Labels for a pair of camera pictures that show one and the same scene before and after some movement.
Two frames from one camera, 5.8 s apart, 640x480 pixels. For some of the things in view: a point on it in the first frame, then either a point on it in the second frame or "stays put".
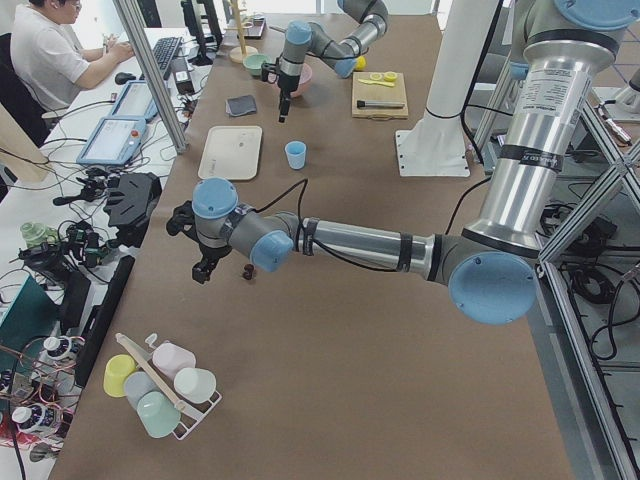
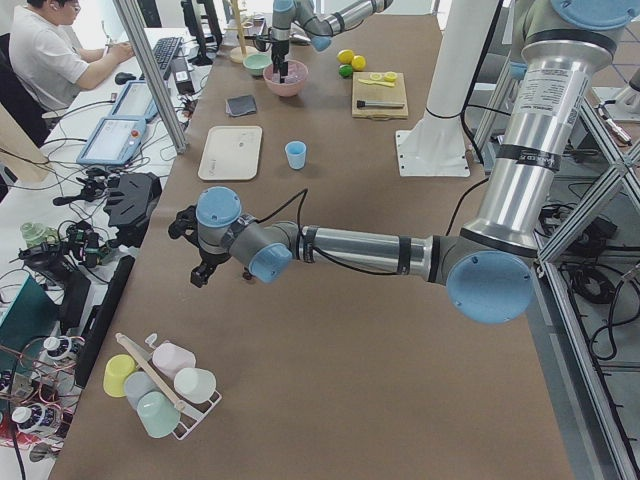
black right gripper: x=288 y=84 to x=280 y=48
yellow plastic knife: x=377 y=83 stays put
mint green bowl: x=254 y=62 stays put
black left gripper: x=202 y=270 stays put
